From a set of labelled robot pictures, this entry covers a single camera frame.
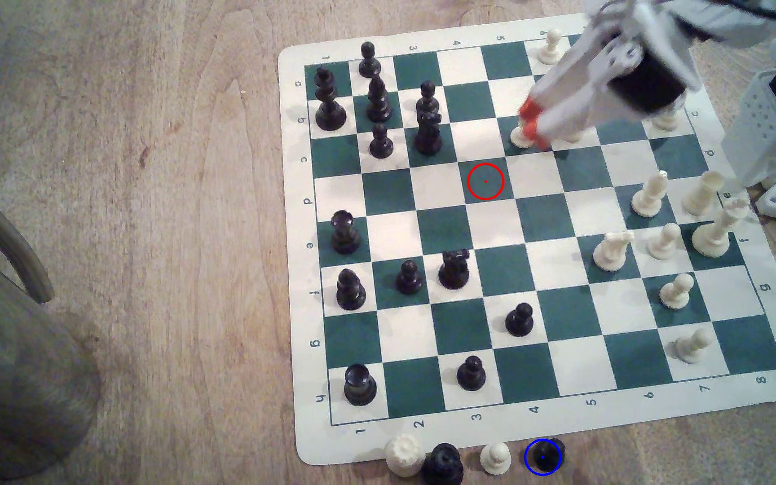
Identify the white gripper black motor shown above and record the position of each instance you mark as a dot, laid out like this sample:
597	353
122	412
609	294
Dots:
585	85

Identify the black chess pawn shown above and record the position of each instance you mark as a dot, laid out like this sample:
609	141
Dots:
428	101
369	64
381	145
409	279
543	459
519	323
471	377

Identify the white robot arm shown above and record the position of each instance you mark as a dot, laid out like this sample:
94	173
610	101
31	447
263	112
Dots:
762	128

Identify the white chess pawn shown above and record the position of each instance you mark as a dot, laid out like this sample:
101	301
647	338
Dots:
664	244
550	50
676	293
692	347
496	459
571	138
518	139

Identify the white chess piece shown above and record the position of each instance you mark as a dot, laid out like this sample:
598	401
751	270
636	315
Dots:
665	123

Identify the white chess bishop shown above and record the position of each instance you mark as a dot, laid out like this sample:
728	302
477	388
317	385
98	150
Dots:
649	199

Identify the black chess knight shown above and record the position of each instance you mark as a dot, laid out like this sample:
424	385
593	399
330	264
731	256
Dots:
428	138
454	273

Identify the white chess rook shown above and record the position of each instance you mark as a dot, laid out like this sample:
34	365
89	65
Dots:
701	199
405	457

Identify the white chess knight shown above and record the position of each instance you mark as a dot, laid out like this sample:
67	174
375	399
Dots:
614	252

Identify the black chess bishop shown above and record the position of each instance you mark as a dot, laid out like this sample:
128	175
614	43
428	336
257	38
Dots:
378	104
350	293

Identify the black chess king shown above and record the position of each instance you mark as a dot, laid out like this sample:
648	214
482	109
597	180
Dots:
329	111

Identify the black chess rook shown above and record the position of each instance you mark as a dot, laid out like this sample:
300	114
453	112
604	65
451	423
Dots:
345	236
360	387

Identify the black chess queen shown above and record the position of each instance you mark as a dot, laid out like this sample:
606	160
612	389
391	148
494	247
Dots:
442	465

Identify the green white chessboard mat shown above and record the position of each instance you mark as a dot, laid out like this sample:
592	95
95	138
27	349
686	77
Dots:
549	269

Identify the white queen right edge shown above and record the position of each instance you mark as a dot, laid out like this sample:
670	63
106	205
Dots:
712	236

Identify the grey wooden chair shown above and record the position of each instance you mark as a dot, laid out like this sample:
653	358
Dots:
17	377

